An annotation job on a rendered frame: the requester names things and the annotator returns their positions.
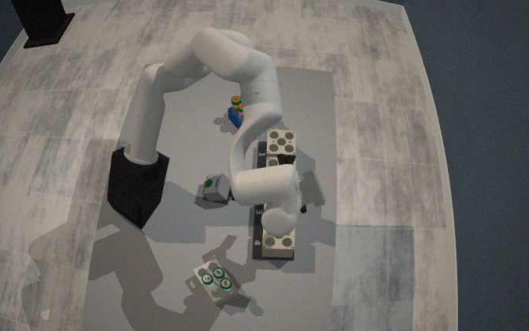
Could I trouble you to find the clear plastic tube rack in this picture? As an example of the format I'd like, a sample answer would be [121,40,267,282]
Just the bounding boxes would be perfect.
[194,258,239,305]

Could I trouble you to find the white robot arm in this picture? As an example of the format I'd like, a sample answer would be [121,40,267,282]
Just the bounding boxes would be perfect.
[118,27,326,237]

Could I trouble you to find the blue tube rack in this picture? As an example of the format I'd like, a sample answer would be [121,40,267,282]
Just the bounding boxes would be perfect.
[229,107,243,129]

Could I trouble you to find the clear tube with green cap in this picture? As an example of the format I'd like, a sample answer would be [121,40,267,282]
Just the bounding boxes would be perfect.
[201,273,215,288]
[213,267,225,282]
[220,278,232,292]

